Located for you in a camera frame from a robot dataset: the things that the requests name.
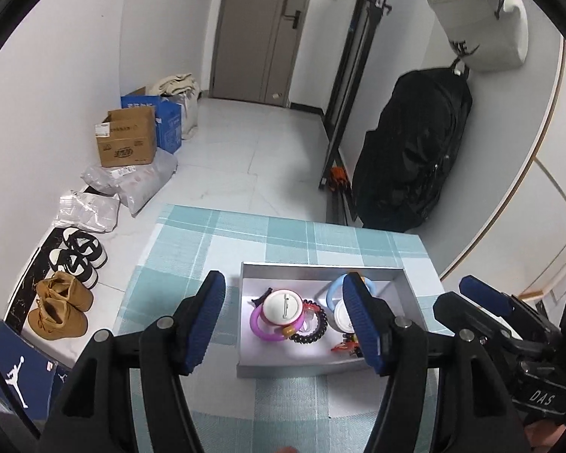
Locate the black metal frame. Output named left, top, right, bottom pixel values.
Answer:
left=318, top=0, right=392, bottom=227

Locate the black white sneaker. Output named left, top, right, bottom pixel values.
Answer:
left=63, top=227, right=108, bottom=267
left=48, top=248, right=98, bottom=290

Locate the white drawstring bag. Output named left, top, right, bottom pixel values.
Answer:
left=423, top=0, right=529, bottom=74

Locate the white bag with cloth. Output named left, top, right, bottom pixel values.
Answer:
left=151, top=73, right=201, bottom=140

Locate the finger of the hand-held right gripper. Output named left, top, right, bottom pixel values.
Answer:
left=459, top=275, right=517, bottom=319
left=433, top=291, right=508, bottom=351

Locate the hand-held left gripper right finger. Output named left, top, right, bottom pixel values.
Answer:
left=342, top=273, right=531, bottom=453

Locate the red-rimmed pin badge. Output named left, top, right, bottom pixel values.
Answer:
left=333, top=303, right=359, bottom=334

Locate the grey plastic mail package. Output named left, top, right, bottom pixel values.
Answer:
left=81, top=148, right=178, bottom=218

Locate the white pin badge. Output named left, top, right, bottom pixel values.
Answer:
left=263, top=289, right=305, bottom=329

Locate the teal checked tablecloth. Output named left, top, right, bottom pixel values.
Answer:
left=111, top=204, right=441, bottom=453

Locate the blue cardboard box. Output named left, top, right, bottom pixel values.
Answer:
left=121, top=87, right=184, bottom=154

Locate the light blue ring bracelet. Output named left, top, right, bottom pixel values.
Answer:
left=326, top=273, right=379, bottom=316

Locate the blue shoe box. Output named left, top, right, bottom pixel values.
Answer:
left=0, top=319, right=71, bottom=422

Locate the grey cardboard box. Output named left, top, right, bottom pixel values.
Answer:
left=237, top=261, right=423, bottom=379

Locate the black bag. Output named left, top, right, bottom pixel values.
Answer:
left=351, top=67, right=475, bottom=233

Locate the brown cardboard box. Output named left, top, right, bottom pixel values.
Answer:
left=94, top=105, right=158, bottom=168

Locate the brown door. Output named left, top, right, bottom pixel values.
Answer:
left=210, top=0, right=317, bottom=107

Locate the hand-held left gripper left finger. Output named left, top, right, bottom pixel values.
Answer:
left=38, top=271, right=226, bottom=453

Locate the tan suede boot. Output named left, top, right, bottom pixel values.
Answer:
left=36, top=271, right=94, bottom=312
left=27, top=295, right=89, bottom=341

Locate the yellow pink cartoon figure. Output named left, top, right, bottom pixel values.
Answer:
left=331, top=333, right=365, bottom=358

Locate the purple ring bracelet red charm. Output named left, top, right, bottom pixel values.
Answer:
left=250, top=298, right=319, bottom=343

